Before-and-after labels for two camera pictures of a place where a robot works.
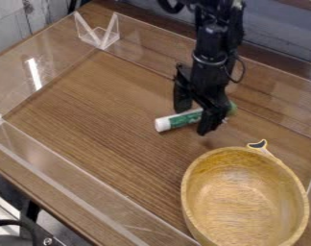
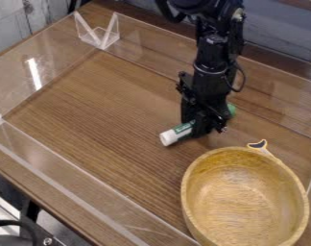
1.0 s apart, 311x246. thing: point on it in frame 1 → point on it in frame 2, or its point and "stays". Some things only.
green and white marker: [189, 117] → [186, 129]
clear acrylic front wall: [73, 195] stays
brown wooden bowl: [245, 199] stays
